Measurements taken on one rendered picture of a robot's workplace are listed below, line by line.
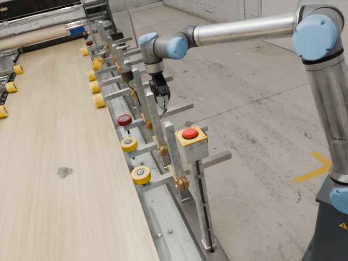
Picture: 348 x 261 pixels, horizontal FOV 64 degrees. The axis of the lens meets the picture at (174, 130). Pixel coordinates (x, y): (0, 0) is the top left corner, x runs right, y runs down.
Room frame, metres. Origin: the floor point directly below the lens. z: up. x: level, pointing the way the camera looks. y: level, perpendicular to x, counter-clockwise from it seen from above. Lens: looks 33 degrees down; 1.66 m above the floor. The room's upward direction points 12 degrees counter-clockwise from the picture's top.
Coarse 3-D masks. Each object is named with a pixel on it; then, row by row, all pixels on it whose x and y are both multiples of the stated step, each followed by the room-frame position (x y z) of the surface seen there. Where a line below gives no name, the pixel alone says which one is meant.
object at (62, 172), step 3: (60, 168) 1.03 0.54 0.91; (63, 168) 1.01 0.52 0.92; (66, 168) 1.02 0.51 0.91; (69, 168) 1.01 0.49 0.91; (57, 171) 1.01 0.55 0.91; (60, 171) 1.01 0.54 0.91; (63, 171) 1.00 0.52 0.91; (66, 171) 1.00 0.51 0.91; (69, 171) 0.99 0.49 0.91; (57, 174) 1.00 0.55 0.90; (60, 174) 0.99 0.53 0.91; (63, 174) 0.98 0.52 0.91; (66, 174) 0.98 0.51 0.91; (60, 177) 0.97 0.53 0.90; (63, 177) 0.97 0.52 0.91
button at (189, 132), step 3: (186, 129) 0.64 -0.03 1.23; (189, 129) 0.64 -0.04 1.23; (192, 129) 0.64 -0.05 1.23; (195, 129) 0.63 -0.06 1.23; (183, 132) 0.63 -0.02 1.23; (186, 132) 0.63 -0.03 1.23; (189, 132) 0.63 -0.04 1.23; (192, 132) 0.63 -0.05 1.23; (195, 132) 0.62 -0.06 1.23; (183, 135) 0.63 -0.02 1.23; (186, 135) 0.62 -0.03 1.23; (189, 135) 0.62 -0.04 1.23; (192, 135) 0.61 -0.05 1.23; (195, 135) 0.62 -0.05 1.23
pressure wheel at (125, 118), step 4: (120, 116) 1.41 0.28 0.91; (124, 116) 1.40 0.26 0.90; (128, 116) 1.39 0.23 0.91; (120, 120) 1.36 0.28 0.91; (124, 120) 1.35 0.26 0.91; (128, 120) 1.35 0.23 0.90; (120, 124) 1.35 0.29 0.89; (124, 124) 1.34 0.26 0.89; (128, 124) 1.35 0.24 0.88; (128, 132) 1.38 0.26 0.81
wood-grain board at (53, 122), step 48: (48, 96) 1.95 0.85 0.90; (0, 144) 1.39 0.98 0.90; (48, 144) 1.27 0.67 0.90; (96, 144) 1.18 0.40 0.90; (0, 192) 0.96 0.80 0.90; (48, 192) 0.89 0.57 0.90; (96, 192) 0.83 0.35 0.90; (0, 240) 0.69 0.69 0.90; (48, 240) 0.65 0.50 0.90; (96, 240) 0.60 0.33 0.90; (144, 240) 0.57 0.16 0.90
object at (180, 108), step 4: (184, 104) 1.47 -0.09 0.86; (188, 104) 1.46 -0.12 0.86; (192, 104) 1.46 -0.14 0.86; (172, 108) 1.45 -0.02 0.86; (176, 108) 1.44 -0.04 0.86; (180, 108) 1.44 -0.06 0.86; (184, 108) 1.45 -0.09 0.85; (188, 108) 1.46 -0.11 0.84; (160, 112) 1.44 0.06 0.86; (168, 112) 1.43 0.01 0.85; (172, 112) 1.43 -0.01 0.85; (176, 112) 1.44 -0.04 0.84; (164, 116) 1.42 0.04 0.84; (136, 120) 1.40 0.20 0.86; (140, 120) 1.39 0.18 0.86; (132, 124) 1.38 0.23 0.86; (136, 124) 1.38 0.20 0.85; (140, 124) 1.39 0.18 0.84; (124, 128) 1.36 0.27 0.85; (128, 128) 1.37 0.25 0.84
